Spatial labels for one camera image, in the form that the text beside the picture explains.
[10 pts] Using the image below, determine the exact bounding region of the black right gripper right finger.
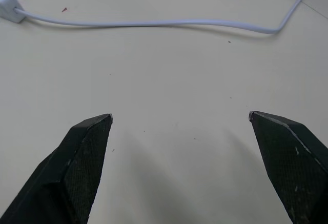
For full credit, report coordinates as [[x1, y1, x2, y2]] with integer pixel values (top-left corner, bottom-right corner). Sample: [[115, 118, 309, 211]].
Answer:
[[248, 110, 328, 224]]

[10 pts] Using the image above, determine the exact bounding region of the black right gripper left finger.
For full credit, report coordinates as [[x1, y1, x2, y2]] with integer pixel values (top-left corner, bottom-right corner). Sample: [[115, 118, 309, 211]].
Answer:
[[0, 113, 114, 224]]

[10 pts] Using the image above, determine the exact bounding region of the white power strip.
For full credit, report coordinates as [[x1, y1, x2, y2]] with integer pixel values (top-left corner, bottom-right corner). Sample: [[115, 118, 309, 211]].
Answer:
[[0, 0, 26, 24]]

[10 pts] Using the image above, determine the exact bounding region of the white power cable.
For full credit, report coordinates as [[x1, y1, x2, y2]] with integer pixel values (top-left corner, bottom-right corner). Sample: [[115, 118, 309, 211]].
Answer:
[[14, 0, 319, 35]]

